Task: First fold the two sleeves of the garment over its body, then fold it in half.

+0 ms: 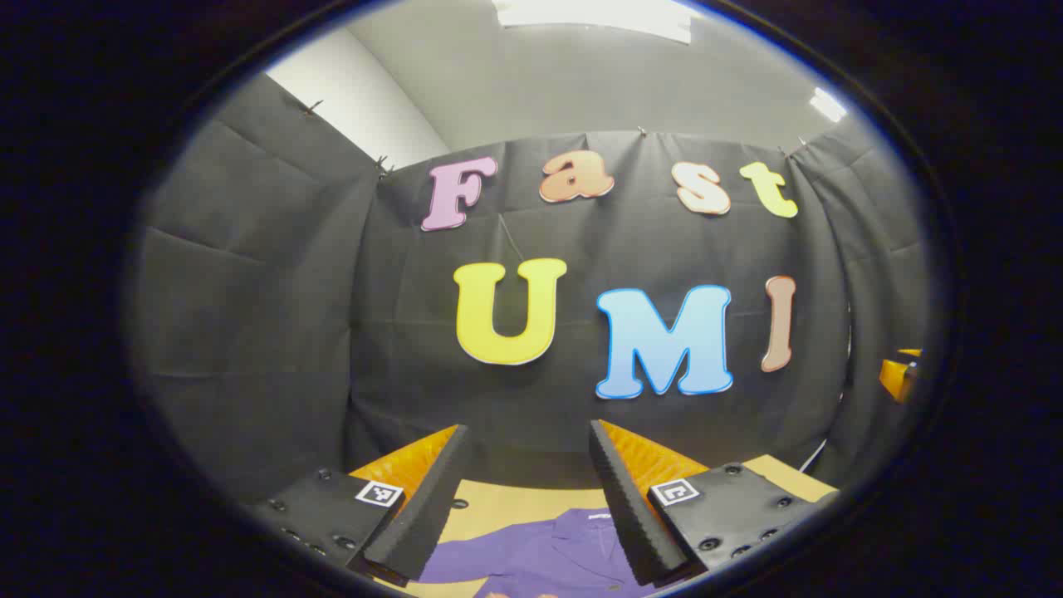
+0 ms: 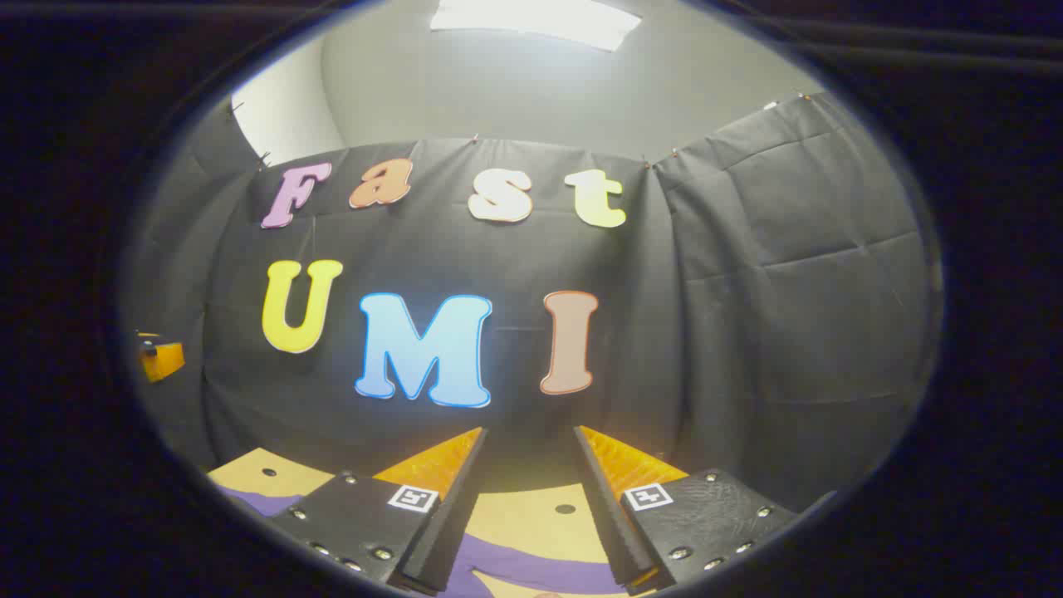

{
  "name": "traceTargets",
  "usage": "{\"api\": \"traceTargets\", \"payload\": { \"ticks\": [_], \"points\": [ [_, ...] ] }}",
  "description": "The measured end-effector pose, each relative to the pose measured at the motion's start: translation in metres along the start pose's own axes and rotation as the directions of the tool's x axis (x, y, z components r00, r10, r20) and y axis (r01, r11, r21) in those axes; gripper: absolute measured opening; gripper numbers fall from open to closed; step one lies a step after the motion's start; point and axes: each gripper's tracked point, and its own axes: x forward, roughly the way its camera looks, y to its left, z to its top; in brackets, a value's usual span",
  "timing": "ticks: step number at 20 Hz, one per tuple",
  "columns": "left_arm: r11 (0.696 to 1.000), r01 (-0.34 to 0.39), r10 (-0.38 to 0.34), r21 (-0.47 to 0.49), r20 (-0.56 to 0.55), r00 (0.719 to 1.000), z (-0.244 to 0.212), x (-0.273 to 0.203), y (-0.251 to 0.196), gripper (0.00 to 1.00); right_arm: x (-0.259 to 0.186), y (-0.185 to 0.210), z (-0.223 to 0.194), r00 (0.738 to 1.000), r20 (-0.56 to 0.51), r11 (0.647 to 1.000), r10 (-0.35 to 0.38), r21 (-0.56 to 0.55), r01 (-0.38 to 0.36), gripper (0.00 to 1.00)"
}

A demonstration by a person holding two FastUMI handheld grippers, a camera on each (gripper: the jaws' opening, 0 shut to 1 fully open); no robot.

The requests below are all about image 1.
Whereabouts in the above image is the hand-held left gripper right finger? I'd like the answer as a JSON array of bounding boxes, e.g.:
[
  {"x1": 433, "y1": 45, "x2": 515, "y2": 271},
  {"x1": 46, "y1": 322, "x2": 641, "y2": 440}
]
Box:
[{"x1": 588, "y1": 419, "x2": 840, "y2": 589}]

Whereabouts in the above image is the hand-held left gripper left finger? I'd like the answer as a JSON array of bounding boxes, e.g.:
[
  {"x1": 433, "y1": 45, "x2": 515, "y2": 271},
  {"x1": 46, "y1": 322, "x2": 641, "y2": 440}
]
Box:
[{"x1": 245, "y1": 424, "x2": 474, "y2": 589}]

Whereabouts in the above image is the purple jacket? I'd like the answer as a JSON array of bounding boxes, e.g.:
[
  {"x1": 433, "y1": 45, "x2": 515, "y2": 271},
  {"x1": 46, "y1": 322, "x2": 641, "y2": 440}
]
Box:
[{"x1": 418, "y1": 508, "x2": 665, "y2": 598}]

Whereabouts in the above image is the black backdrop cloth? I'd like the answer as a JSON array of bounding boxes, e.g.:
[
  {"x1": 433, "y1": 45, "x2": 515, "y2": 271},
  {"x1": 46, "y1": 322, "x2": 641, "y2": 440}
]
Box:
[{"x1": 133, "y1": 73, "x2": 931, "y2": 507}]

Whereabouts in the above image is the small ceiling light panel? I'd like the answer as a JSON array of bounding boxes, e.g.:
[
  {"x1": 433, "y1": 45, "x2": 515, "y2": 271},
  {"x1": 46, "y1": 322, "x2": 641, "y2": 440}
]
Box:
[{"x1": 810, "y1": 87, "x2": 848, "y2": 124}]

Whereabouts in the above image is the large ceiling light panel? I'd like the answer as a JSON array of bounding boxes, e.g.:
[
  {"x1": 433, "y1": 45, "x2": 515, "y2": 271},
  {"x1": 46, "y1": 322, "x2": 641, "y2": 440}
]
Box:
[{"x1": 492, "y1": 0, "x2": 694, "y2": 44}]

